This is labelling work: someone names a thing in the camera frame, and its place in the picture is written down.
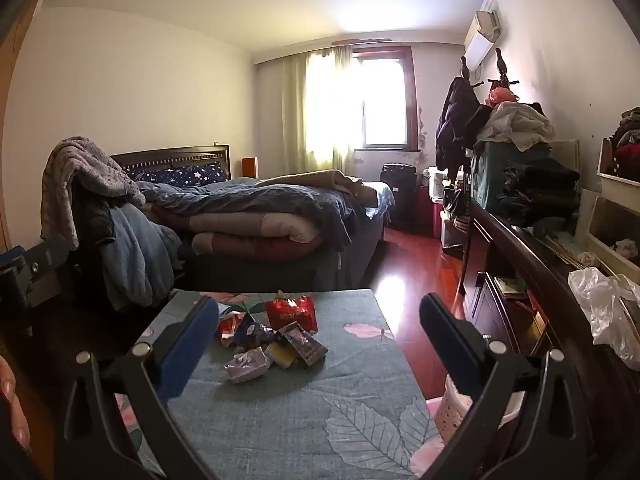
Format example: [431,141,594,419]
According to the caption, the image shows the window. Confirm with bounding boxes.
[350,46,421,151]

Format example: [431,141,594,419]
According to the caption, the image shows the red box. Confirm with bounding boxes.
[417,185,443,233]

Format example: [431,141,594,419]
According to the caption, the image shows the tan blanket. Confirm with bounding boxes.
[255,170,366,196]

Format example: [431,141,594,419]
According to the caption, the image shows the pink patterned bin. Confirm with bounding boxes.
[432,375,526,448]

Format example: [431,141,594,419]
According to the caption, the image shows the blue fleece blanket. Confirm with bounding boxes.
[107,205,183,311]

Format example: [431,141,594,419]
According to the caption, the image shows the bed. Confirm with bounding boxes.
[110,145,396,291]

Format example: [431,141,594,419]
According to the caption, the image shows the folded grey maroon quilt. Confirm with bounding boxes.
[155,210,326,263]

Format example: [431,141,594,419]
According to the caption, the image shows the white plastic bag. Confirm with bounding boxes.
[567,267,640,371]

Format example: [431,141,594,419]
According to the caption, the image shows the white air conditioner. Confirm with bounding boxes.
[464,10,502,68]

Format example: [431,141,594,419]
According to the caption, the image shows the dark wooden dresser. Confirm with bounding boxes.
[460,200,640,411]

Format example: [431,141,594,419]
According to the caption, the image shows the white plastic container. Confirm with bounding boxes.
[425,167,448,201]

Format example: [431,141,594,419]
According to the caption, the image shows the dark folded clothes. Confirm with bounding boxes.
[492,157,581,228]

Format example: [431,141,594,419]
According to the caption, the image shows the dark wooden coat rack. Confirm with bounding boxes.
[460,47,521,91]

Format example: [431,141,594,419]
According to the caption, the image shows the blue crumpled wrapper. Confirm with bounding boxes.
[232,317,276,353]

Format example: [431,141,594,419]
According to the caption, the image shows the green storage box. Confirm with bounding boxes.
[470,140,553,211]

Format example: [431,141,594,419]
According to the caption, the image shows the blue star print pillow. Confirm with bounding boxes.
[125,164,228,186]

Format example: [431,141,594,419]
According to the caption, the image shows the white shelf organizer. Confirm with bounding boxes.
[575,137,640,276]

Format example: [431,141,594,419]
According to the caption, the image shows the person's left hand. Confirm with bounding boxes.
[0,356,32,456]

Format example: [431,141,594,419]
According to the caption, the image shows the red shiny snack packet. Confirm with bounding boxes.
[265,296,319,333]

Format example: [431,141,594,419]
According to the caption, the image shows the dark wooden headboard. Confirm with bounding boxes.
[109,145,231,181]

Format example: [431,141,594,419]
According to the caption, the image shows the pale yellow curtain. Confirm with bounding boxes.
[282,46,353,171]

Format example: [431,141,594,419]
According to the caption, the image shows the bamboo sticks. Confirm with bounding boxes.
[540,237,621,281]

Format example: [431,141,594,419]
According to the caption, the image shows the dark cloth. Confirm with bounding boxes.
[75,195,116,261]

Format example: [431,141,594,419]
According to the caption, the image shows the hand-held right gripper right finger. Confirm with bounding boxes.
[419,292,601,480]

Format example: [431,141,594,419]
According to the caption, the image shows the red and white wrapper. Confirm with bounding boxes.
[216,311,247,348]

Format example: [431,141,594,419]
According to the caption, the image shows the black suitcase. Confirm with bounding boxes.
[380,162,418,226]

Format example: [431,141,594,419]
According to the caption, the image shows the yellow packet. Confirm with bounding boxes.
[267,342,298,368]

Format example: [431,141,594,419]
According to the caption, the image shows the black hanging coat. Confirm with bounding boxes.
[435,77,493,168]

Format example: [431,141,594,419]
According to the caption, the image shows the white clothes pile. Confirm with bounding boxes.
[477,101,556,151]

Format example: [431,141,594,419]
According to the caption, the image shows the grey knit blanket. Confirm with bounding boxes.
[41,136,146,251]

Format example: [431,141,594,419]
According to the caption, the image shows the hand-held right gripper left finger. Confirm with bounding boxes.
[52,295,221,480]

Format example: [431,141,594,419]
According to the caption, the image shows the purple crumpled wrapper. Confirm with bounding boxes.
[224,347,273,385]

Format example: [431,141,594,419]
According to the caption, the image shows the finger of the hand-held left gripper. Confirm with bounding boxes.
[0,234,71,333]

